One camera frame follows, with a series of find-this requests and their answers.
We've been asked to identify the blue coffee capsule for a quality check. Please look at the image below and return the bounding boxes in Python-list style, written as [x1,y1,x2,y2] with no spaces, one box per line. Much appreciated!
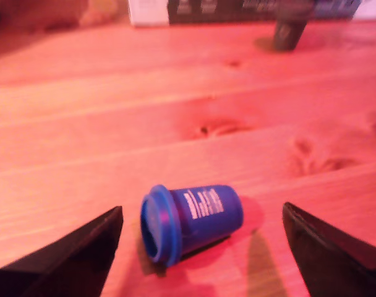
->
[140,184,244,267]

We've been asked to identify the dark brown coffee capsule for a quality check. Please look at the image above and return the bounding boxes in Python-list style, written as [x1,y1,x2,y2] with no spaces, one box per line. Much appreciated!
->
[273,6,309,52]

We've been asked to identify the dark grey cardboard tray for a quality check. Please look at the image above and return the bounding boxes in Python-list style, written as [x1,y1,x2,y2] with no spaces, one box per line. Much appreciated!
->
[128,0,362,27]

